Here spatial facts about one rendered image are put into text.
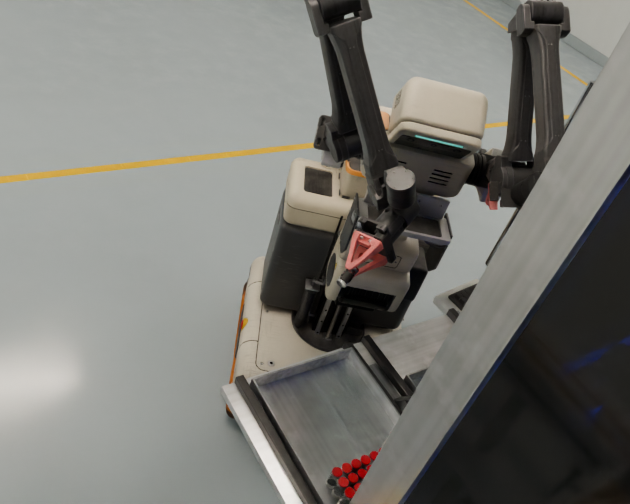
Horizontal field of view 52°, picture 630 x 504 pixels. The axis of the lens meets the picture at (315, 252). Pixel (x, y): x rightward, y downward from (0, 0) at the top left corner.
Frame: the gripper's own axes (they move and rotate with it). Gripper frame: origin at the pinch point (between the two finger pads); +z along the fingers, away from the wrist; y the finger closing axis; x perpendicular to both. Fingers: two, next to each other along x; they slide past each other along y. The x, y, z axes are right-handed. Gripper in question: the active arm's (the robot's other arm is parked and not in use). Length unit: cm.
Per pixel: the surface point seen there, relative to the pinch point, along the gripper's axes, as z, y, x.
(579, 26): -518, -296, -194
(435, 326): -19.8, -45.5, -0.6
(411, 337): -12.0, -41.3, -1.9
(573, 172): 10, 52, 48
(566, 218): 12, 49, 48
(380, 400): 8.9, -32.6, 5.9
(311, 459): 29.4, -24.0, 5.9
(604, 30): -513, -292, -166
